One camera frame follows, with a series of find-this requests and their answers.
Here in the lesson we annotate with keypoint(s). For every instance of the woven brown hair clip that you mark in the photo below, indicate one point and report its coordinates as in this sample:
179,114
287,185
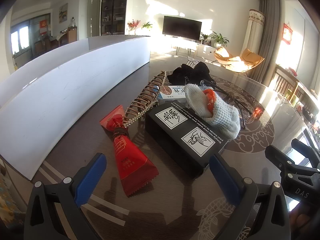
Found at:
142,100

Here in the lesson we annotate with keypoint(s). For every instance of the large white cardboard box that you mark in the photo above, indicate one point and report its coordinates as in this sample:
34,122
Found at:
62,92

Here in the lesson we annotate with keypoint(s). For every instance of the slatted wooden chair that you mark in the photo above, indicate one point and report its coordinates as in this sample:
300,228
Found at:
282,78

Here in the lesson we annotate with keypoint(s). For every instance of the small red object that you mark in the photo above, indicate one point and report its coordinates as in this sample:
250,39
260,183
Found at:
257,111

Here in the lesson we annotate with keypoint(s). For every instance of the clear safety glasses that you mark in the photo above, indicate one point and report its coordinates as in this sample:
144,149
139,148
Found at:
204,83

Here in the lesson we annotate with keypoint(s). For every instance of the small green potted plant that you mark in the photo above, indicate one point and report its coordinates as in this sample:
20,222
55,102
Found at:
205,38

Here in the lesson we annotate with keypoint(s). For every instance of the white television cabinet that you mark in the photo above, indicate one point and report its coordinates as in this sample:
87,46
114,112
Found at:
205,51

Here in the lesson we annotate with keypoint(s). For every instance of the white knit glove orange cuff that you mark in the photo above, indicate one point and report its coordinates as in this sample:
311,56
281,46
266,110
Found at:
222,115

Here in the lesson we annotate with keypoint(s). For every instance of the black velvet hat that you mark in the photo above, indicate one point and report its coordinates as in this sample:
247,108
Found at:
181,76

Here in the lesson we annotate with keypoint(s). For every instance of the framed wall painting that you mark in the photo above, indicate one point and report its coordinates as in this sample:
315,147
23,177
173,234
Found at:
63,12

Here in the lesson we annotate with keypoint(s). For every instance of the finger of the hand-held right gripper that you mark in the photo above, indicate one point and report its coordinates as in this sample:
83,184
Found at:
303,147
277,156

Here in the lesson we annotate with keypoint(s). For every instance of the dark glass shelf cabinet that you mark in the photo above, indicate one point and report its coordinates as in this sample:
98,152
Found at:
113,7

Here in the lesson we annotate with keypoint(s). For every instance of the black box with white labels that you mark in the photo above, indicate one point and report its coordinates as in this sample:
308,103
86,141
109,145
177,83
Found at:
175,140

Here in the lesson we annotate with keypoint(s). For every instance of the black flat television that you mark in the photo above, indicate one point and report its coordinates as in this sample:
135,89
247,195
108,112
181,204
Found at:
181,27

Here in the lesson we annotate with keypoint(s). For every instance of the brown patterned glass desktop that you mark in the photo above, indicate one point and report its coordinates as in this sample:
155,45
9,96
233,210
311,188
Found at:
175,205

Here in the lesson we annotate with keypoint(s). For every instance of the orange lounge chair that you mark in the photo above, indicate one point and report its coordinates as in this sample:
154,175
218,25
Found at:
250,58

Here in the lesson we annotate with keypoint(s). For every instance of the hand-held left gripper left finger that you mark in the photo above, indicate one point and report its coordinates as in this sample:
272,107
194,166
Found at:
90,177

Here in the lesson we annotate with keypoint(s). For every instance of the person's right hand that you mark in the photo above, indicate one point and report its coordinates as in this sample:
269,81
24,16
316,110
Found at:
301,217

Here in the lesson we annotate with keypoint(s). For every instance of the wooden dining table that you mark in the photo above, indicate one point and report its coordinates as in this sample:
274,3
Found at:
61,38

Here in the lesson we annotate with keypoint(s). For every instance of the red window poster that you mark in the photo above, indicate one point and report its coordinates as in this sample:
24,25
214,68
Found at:
43,27

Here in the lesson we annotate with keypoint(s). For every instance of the small green trailing plant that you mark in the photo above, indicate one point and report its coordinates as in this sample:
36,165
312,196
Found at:
147,25

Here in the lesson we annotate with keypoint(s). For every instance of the clear glass bottle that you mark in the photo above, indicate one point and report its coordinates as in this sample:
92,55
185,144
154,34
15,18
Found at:
72,22

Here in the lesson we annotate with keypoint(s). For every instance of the red flower bouquet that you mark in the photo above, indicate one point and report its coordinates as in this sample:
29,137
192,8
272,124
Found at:
133,25

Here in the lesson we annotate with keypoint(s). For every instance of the red snack packet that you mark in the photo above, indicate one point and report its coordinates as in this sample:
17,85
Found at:
130,165

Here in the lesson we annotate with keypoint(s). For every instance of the covered standing air conditioner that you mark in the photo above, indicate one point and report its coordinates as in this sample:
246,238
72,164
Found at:
253,30

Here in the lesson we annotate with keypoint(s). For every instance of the white and blue medicine carton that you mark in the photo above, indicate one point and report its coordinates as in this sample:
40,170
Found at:
172,92

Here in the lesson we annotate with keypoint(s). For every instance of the black fluffy scrunchie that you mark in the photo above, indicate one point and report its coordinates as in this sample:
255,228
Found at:
203,70

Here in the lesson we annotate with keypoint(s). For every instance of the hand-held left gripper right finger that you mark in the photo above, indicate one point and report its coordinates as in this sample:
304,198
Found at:
225,180

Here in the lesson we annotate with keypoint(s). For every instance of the grey curtain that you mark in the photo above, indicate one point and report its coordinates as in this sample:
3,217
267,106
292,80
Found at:
270,35

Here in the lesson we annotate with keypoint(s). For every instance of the floral printed cloth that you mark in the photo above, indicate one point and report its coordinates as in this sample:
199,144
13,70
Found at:
7,200

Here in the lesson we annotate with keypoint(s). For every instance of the red wall hanging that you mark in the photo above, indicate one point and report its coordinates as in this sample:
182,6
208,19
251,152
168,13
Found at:
287,33

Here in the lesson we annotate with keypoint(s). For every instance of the wooden dining chair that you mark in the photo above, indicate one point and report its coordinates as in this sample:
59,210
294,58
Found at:
72,35
47,43
38,47

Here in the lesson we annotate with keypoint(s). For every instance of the large green potted plant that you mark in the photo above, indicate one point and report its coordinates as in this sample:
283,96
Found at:
220,38

